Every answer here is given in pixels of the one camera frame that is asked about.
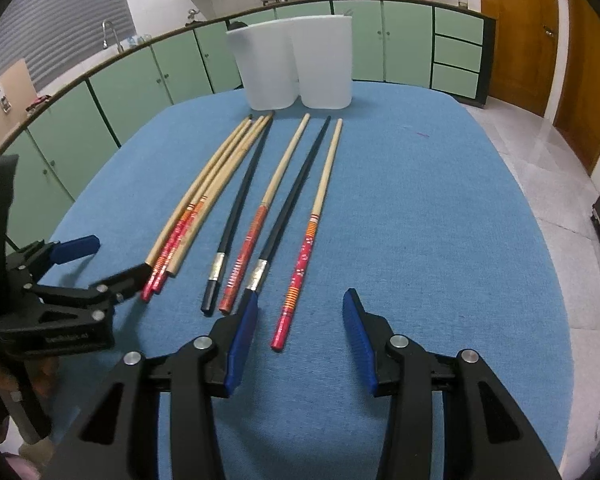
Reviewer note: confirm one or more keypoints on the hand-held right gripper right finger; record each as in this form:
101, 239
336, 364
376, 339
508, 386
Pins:
361, 345

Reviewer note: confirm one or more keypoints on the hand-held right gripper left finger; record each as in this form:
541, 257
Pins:
240, 345

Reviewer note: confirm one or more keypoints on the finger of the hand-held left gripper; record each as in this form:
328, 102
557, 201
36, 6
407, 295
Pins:
130, 277
75, 249

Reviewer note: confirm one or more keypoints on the wooden chopstick with red end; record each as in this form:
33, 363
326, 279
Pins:
147, 291
301, 260
239, 271
159, 284

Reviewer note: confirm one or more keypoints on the black chopstick with silver band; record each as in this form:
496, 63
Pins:
242, 195
291, 200

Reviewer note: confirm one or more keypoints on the white plastic container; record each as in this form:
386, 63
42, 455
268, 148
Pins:
325, 60
265, 70

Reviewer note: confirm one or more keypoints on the person's left hand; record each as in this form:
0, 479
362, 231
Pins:
45, 375

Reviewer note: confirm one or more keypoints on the pink cloth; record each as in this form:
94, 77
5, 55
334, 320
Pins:
22, 467

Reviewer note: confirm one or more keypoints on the blue tablecloth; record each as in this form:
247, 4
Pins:
405, 210

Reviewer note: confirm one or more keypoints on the small red object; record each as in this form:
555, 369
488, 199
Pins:
38, 102

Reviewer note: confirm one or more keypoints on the green kitchen base cabinets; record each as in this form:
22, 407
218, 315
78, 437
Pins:
130, 95

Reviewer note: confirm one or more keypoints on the cardboard sheet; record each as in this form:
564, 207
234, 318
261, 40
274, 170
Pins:
17, 77

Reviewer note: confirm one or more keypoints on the chrome kitchen faucet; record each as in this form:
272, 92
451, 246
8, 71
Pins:
104, 32

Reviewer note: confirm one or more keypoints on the grey roller shutter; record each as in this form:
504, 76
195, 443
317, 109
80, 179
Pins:
55, 20

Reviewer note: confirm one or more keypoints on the green cabinet drawer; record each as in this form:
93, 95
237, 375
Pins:
457, 54
455, 82
457, 25

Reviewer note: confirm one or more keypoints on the wooden door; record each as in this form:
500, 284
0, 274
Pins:
520, 35
590, 85

